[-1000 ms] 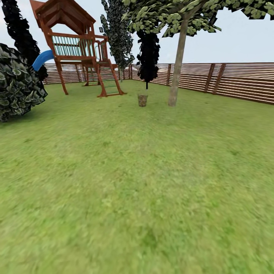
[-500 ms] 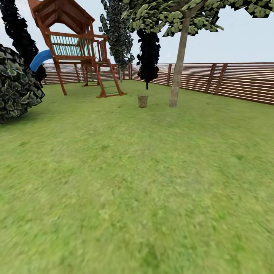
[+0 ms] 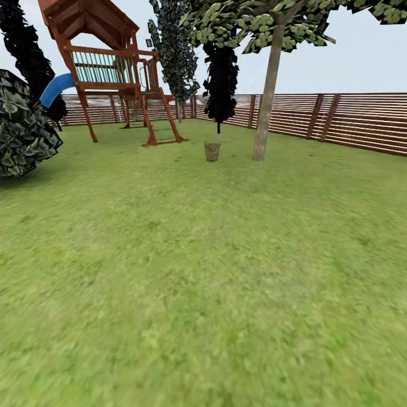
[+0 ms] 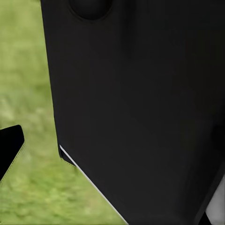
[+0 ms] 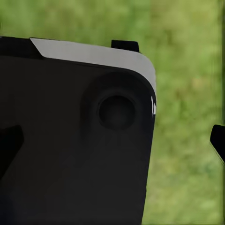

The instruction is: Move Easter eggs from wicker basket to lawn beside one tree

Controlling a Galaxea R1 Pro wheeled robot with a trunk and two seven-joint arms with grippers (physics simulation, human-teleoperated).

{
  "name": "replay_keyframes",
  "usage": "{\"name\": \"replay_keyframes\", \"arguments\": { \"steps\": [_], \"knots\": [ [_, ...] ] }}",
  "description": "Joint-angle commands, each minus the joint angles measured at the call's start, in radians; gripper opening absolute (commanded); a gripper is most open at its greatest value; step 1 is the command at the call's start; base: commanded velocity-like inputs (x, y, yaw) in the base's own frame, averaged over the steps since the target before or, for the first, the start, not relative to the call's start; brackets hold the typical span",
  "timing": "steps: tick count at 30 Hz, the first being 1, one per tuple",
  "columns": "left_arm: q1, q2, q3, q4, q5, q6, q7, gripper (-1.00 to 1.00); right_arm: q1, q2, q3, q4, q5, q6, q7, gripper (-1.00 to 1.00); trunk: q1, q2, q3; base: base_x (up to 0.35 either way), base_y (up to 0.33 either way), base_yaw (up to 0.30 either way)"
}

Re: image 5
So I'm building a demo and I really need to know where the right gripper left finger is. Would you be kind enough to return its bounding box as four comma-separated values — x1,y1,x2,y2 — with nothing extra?
0,125,24,181

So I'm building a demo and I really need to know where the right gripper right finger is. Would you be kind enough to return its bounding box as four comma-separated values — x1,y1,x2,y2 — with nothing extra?
210,124,225,162

